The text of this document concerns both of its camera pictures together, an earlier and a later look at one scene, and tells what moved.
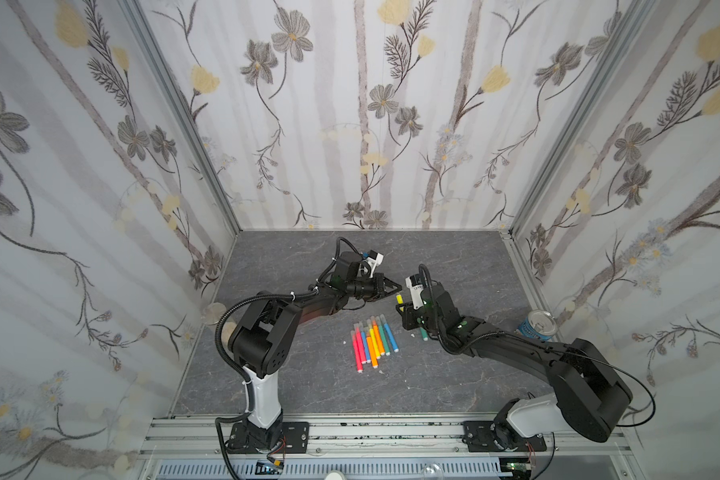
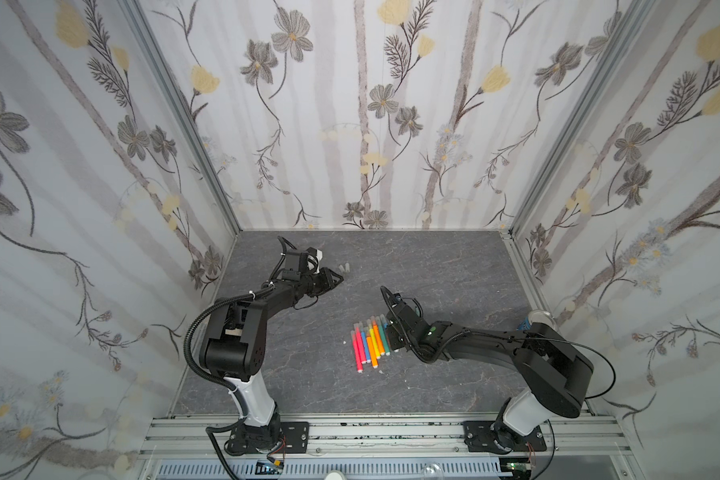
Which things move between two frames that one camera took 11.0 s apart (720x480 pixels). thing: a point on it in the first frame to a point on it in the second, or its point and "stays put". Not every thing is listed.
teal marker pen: x=387 y=351 stays put
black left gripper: x=377 y=286 to x=327 y=282
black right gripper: x=418 y=310 to x=403 y=322
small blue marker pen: x=367 y=351 stays put
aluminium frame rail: x=362 y=437 stays put
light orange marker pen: x=371 y=350 stays put
